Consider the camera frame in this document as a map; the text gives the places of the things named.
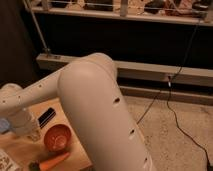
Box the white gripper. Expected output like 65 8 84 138
9 108 41 140

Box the red ceramic bowl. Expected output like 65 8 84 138
43 124 72 152

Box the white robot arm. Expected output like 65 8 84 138
0 53 157 171

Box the blue cloth piece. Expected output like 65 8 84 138
0 118 10 134

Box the black rectangular bar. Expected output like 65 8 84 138
38 108 56 128

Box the patterned card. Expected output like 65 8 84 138
0 149 22 171

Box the orange toy carrot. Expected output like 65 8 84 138
29 152 70 171

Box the metal diagonal rod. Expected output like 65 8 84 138
25 0 50 56

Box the long wooden shelf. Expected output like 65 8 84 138
23 0 213 27

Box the black power cable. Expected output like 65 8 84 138
135 16 213 168

